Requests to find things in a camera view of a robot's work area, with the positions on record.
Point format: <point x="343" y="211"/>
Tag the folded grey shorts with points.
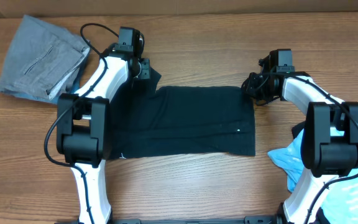
<point x="39" y="56"/>

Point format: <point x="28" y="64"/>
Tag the black t-shirt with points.
<point x="148" y="121"/>

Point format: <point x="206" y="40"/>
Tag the folded blue garment under shorts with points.
<point x="68" y="84"/>

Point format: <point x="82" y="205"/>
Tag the light blue t-shirt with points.
<point x="341" y="204"/>

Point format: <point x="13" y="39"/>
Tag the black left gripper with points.
<point x="145" y="73"/>

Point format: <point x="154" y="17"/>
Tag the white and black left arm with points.
<point x="83" y="130"/>

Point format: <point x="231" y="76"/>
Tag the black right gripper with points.
<point x="250" y="89"/>

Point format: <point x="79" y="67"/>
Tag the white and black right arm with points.
<point x="329" y="147"/>

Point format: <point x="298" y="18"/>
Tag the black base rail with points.
<point x="257" y="219"/>

